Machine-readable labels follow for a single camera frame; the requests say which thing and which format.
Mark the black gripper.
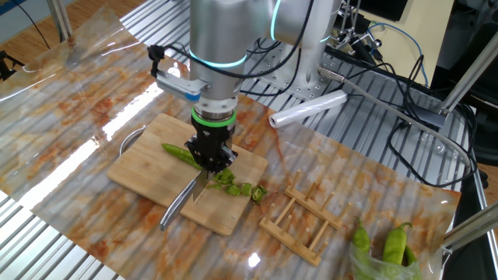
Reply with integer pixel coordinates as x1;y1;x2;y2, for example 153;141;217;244
184;124;238;173

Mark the steel cleaver knife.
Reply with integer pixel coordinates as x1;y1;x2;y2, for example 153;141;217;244
160;169;213;233

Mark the cut chili end chunk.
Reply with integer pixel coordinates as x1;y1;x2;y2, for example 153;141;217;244
212;166;237;186

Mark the cut green chili pepper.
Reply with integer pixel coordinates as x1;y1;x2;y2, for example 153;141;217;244
161;142;203;171

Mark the whole green chili pepper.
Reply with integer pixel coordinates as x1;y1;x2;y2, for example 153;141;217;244
382;221;413;265
352;216;371;254
402;244;418;268

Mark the wooden cutting board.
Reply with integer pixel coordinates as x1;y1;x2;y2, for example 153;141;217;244
107;112;269;237

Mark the white plastic film roll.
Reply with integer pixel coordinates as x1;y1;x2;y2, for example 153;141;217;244
268;89;349;130

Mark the wooden peg rack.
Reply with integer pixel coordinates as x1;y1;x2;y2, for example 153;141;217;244
258;169;353;268

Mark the marble pattern plastic mat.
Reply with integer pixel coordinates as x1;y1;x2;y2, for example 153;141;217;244
0;3;462;280

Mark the metal clamp assembly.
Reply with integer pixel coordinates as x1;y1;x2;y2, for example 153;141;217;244
334;0;384;65

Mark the grey flexible conduit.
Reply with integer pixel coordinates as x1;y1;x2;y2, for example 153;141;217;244
317;65;474;168

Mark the clear plastic bag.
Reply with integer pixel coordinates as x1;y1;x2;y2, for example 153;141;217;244
349;243;425;280

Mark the black tripod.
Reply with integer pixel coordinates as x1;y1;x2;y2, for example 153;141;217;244
0;49;25;82

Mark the black screen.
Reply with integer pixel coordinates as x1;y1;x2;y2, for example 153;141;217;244
359;0;409;23

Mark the beige panel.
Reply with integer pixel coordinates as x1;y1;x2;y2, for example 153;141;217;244
365;0;455;87

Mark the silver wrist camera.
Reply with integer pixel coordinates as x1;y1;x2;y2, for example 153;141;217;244
155;73;211;103

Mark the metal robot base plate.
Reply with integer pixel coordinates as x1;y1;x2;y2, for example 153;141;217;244
248;48;331;103

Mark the black camera cable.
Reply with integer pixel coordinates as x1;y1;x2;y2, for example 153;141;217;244
146;0;316;81

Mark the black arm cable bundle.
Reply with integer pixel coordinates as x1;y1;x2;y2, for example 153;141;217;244
239;37;304;97

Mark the black looped floor cable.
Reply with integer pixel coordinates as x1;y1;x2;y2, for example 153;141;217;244
387;54;479;190

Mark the aluminium frame post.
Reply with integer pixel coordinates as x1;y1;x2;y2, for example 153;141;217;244
46;0;74;43
439;30;498;117
442;201;498;256

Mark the blue cable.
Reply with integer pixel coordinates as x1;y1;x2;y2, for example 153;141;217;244
367;21;429;86

